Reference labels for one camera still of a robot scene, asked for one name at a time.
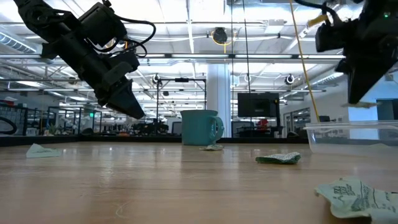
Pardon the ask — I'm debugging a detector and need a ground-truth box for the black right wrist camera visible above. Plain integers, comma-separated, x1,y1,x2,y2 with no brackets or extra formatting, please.
315,21,346,53

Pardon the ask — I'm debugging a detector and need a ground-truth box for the yellow tag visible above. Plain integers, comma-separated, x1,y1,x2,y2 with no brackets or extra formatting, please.
307,14,330,27

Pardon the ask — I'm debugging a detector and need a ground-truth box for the black monitor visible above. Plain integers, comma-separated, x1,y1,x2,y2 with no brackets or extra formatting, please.
238,92,280,118

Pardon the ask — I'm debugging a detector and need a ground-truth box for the teal mug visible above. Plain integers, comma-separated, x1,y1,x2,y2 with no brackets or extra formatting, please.
180,109,224,146

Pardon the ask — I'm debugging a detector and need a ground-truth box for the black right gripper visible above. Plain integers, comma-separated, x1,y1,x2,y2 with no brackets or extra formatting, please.
335,15,398,105

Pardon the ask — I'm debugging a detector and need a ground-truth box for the black ceiling cable reel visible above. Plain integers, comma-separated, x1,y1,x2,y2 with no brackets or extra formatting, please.
211,27,229,45

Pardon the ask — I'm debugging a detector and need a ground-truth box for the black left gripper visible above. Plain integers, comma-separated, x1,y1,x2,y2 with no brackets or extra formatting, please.
42,32,146,121

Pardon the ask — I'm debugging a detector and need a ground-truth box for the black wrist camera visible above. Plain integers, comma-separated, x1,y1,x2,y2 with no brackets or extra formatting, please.
315,21,346,53
77,1,128,47

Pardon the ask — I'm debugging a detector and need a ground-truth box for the white building pillar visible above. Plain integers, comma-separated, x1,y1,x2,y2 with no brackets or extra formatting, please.
206,63,233,138

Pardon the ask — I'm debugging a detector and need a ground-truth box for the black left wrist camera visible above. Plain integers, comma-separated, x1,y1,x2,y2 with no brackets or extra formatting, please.
77,1,128,47

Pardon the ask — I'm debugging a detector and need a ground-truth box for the yellow hanging cable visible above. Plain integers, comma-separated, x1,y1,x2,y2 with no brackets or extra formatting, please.
289,0,321,123

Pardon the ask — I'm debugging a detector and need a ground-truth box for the black aluminium table frame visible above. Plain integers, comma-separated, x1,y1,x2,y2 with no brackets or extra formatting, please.
0,134,309,147

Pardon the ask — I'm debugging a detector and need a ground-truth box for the clear plastic container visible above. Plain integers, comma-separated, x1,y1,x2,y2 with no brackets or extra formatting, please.
303,120,398,157

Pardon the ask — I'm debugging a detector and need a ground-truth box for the black curved hose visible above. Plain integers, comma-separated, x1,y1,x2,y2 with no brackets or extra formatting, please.
0,116,18,136

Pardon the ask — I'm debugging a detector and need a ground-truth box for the green white sweetener packet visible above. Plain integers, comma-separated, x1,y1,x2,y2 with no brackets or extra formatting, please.
199,144,224,152
25,143,62,159
314,177,398,224
255,152,302,165

